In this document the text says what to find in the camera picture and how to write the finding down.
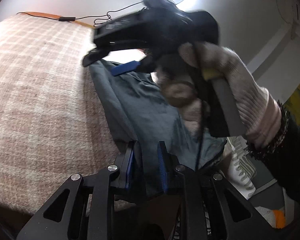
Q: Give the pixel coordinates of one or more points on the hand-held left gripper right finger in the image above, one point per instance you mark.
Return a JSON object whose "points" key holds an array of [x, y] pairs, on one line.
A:
{"points": [[162, 167]]}

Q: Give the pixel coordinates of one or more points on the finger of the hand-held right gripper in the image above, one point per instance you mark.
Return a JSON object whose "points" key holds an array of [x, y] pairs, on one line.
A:
{"points": [[96, 55], [125, 68]]}

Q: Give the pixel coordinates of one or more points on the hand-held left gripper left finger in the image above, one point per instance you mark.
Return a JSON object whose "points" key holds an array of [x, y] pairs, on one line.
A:
{"points": [[128, 170]]}

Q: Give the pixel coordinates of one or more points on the dark grey pants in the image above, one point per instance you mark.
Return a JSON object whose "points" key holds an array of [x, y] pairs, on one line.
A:
{"points": [[145, 110]]}

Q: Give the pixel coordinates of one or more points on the person's right forearm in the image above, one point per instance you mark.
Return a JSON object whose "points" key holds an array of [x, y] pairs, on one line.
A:
{"points": [[295, 160]]}

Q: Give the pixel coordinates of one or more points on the person's right hand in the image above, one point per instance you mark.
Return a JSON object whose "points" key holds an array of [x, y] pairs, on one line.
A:
{"points": [[240, 80]]}

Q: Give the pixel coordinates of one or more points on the beige checked blanket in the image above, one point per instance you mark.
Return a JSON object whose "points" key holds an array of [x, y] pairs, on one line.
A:
{"points": [[39, 92]]}

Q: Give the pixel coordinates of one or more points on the orange and white cloth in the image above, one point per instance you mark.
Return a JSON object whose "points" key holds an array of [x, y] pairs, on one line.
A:
{"points": [[278, 218]]}

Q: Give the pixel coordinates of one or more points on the orange wooden bed frame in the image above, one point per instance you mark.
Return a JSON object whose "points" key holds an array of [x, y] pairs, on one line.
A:
{"points": [[39, 14]]}

